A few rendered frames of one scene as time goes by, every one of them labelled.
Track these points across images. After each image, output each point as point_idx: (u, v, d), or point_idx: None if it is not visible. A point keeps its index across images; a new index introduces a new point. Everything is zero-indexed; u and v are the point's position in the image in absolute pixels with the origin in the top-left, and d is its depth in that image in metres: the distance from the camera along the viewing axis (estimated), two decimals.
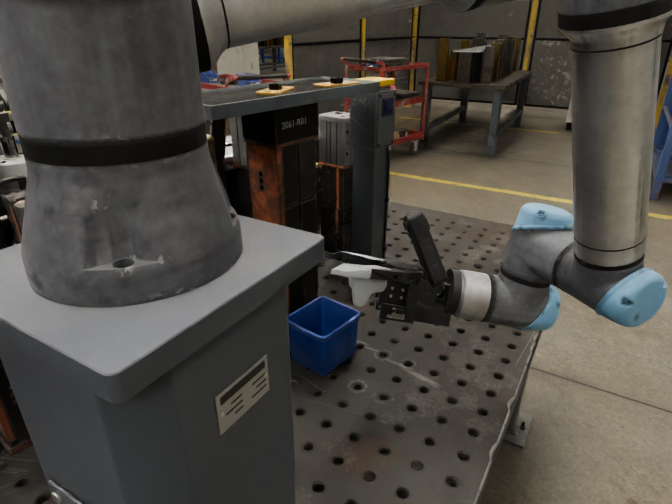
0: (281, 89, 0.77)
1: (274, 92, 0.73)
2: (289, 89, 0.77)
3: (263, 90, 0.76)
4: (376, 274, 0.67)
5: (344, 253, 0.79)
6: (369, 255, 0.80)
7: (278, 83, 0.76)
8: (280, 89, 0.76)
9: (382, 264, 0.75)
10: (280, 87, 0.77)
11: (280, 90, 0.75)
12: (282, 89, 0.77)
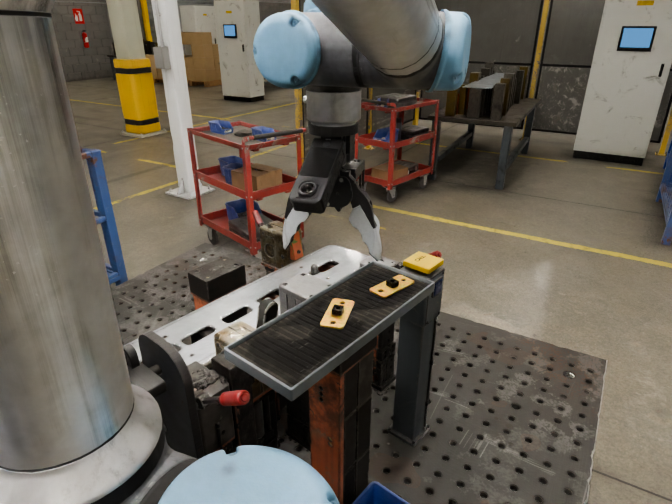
0: (343, 313, 0.78)
1: (339, 326, 0.74)
2: (350, 310, 0.78)
3: (326, 317, 0.77)
4: (373, 221, 0.69)
5: (291, 239, 0.73)
6: (286, 214, 0.72)
7: (341, 309, 0.77)
8: (343, 314, 0.77)
9: None
10: (343, 310, 0.78)
11: (344, 319, 0.76)
12: (344, 312, 0.78)
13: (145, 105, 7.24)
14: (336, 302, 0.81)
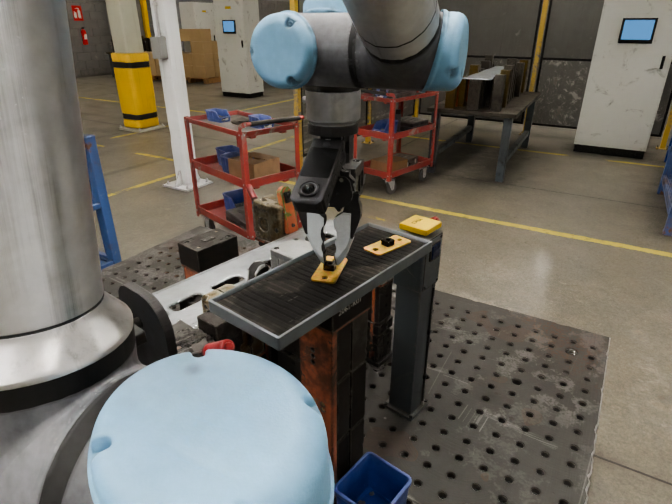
0: (335, 269, 0.74)
1: (331, 280, 0.71)
2: (343, 266, 0.75)
3: (318, 272, 0.73)
4: (353, 232, 0.71)
5: (322, 250, 0.73)
6: (305, 229, 0.72)
7: (333, 264, 0.73)
8: (335, 270, 0.74)
9: None
10: (335, 266, 0.74)
11: (336, 274, 0.72)
12: (337, 268, 0.74)
13: (143, 99, 7.20)
14: (328, 259, 0.77)
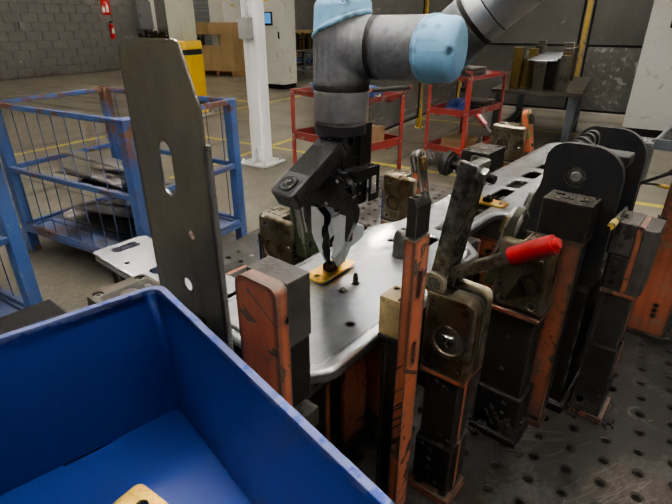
0: (334, 270, 0.74)
1: (320, 280, 0.71)
2: (344, 269, 0.74)
3: (315, 270, 0.74)
4: (350, 236, 0.69)
5: (323, 249, 0.73)
6: (309, 225, 0.73)
7: (331, 265, 0.73)
8: (333, 271, 0.73)
9: (323, 205, 0.70)
10: (334, 267, 0.74)
11: (330, 275, 0.72)
12: (336, 270, 0.74)
13: (196, 86, 7.40)
14: None
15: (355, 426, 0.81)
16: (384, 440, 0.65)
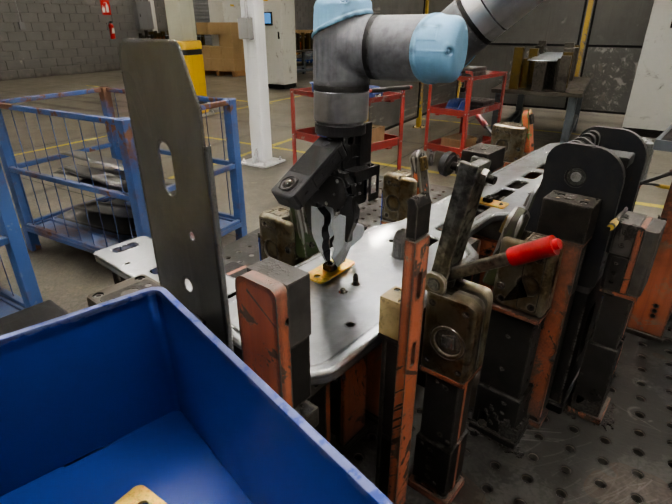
0: (334, 270, 0.74)
1: (320, 280, 0.71)
2: (344, 269, 0.74)
3: (315, 270, 0.74)
4: (350, 236, 0.69)
5: (323, 249, 0.73)
6: (309, 225, 0.73)
7: (331, 265, 0.73)
8: (333, 271, 0.73)
9: (323, 205, 0.70)
10: (334, 267, 0.74)
11: (330, 275, 0.72)
12: (336, 270, 0.74)
13: (196, 86, 7.40)
14: None
15: (355, 426, 0.81)
16: (384, 441, 0.65)
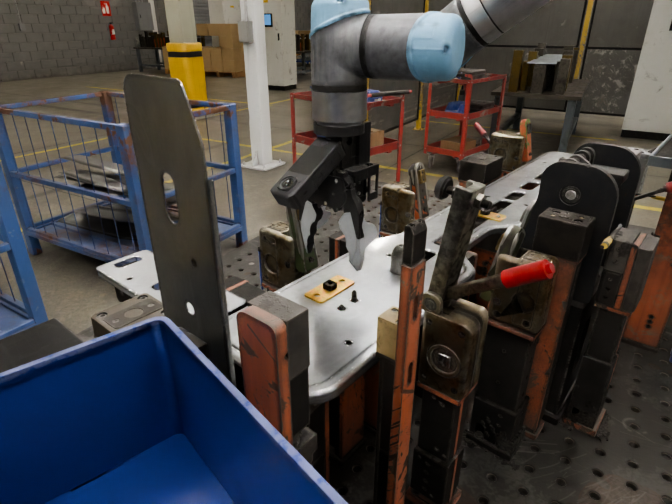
0: (334, 289, 0.75)
1: (320, 299, 0.72)
2: (344, 289, 0.75)
3: (315, 289, 0.75)
4: (360, 232, 0.68)
5: (308, 241, 0.75)
6: (300, 216, 0.74)
7: (331, 285, 0.74)
8: (333, 290, 0.75)
9: (322, 205, 0.70)
10: (334, 287, 0.75)
11: (330, 294, 0.74)
12: (335, 289, 0.75)
13: (196, 88, 7.41)
14: (336, 279, 0.78)
15: (354, 438, 0.82)
16: (382, 456, 0.66)
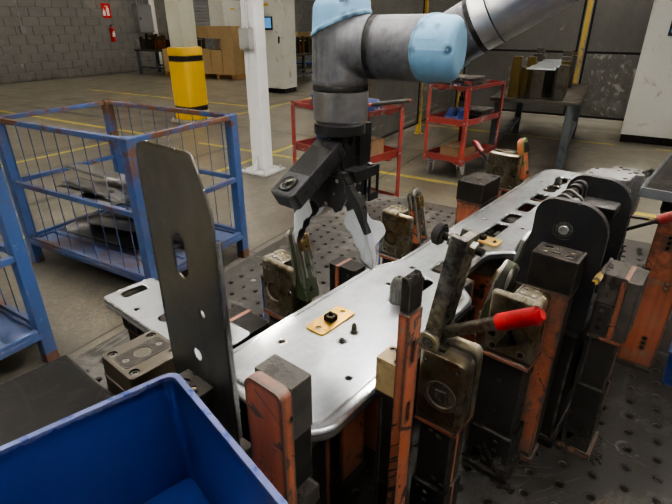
0: (334, 321, 0.77)
1: (321, 332, 0.75)
2: (344, 320, 0.78)
3: (317, 321, 0.78)
4: (366, 227, 0.67)
5: (299, 233, 0.76)
6: (295, 208, 0.74)
7: (332, 317, 0.77)
8: (333, 322, 0.77)
9: (323, 205, 0.70)
10: (335, 319, 0.78)
11: (330, 327, 0.76)
12: (336, 321, 0.78)
13: (196, 92, 7.43)
14: (337, 309, 0.81)
15: (354, 463, 0.85)
16: (381, 486, 0.69)
